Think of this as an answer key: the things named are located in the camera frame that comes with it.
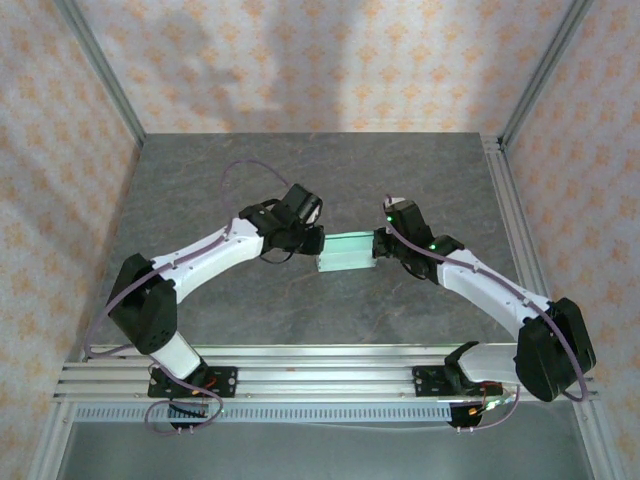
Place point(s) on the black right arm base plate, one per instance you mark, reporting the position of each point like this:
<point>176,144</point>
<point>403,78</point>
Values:
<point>425,382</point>

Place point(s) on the grey metal lower shelf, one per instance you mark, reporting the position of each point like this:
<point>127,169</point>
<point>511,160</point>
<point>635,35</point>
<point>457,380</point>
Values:
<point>325,455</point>

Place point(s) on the light blue paper box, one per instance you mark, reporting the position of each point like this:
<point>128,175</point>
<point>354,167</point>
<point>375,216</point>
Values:
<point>345,257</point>

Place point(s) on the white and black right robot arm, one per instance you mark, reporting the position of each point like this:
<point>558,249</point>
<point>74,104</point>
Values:
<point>480,290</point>

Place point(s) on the aluminium frame post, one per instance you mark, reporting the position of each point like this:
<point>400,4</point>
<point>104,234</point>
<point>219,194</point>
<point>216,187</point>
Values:
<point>545,65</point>
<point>100,65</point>

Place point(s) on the aluminium side rail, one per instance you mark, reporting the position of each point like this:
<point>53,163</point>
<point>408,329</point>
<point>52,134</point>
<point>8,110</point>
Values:
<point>505,200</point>

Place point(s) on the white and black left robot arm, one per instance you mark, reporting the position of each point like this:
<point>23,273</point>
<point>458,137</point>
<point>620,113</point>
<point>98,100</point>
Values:
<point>210,255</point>

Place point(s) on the aluminium frame leg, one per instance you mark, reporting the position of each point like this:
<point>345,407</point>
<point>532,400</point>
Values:
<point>595,445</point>
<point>50,445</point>

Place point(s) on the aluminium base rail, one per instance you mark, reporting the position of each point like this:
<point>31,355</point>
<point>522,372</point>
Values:
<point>325,380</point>

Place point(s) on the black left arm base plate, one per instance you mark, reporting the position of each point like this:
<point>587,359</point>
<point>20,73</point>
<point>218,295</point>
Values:
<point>227,382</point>

